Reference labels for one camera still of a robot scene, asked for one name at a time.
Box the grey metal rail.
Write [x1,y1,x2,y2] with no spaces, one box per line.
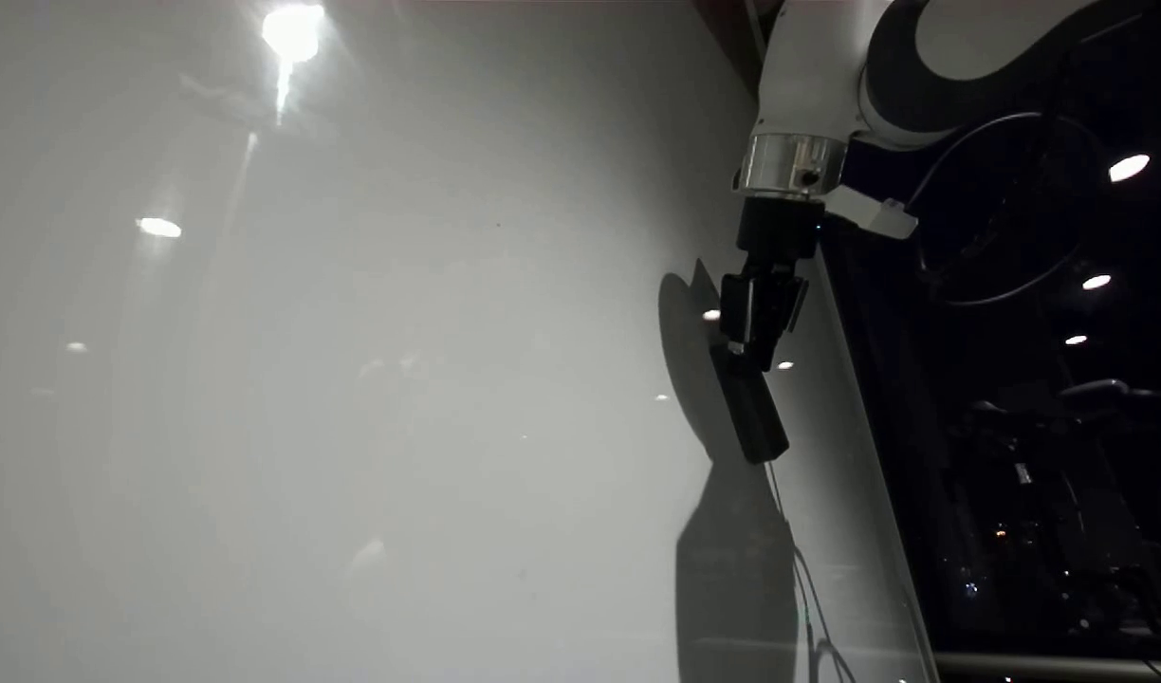
[935,647,1161,683]

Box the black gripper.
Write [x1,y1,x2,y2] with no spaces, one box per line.
[712,195,826,381]

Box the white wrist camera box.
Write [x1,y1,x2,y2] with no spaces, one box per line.
[821,181,925,248]

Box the black whiteboard duster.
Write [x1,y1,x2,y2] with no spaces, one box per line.
[707,339,793,470]

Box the large white whiteboard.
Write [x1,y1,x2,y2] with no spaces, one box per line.
[0,0,946,683]

